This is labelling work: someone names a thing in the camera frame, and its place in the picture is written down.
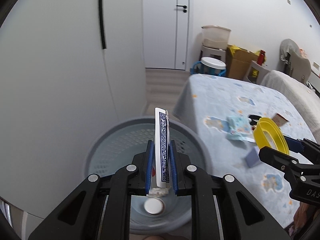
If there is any black door handle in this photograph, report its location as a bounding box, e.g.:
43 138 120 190
176 5 188 13

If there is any brown cardboard box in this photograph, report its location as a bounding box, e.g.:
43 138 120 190
226 48 258 80

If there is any black wardrobe handle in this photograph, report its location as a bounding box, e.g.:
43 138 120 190
98 0 107 50

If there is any white side stool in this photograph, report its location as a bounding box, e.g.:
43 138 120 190
243 61 270 85

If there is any red tiger snack bag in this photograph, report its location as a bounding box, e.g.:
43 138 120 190
271 113 289 127

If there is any yellow plastic ring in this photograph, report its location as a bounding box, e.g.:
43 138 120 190
253 116 290 156

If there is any light blue patterned bedspread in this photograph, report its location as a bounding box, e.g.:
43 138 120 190
172 74 315 227

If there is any grey chair with clothes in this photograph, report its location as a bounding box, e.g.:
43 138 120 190
280 38 311 85

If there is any blue wet wipes pack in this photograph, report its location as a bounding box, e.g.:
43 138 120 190
226 115 255 142

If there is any blue playing card box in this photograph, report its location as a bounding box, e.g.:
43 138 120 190
154 107 170 189

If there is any white door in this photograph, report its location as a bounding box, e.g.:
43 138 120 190
143 0 190 70

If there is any lavender rectangular box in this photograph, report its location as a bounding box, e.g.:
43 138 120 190
245 146 261 168

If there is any round white lid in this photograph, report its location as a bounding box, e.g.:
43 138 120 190
144 198 165 216

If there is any translucent storage bin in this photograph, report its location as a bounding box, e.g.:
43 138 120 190
201 25 231 50

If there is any black elastic band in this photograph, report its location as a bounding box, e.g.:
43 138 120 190
248 115 261 126

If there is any white wardrobe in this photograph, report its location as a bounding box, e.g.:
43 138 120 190
1 0 146 218

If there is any grey perforated trash basket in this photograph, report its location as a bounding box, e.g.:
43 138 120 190
83 115 213 236

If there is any white lidded blue bucket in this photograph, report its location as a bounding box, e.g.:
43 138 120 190
190 57 226 77

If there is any grey plastic stool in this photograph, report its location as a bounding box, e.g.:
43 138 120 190
199 46 226 63

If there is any red water bottle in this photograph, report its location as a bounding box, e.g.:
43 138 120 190
257 50 265 66

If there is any beige pillow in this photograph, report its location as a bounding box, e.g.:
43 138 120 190
261 70 319 143

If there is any yellow plastic bag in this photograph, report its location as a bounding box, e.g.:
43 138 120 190
228 44 247 55

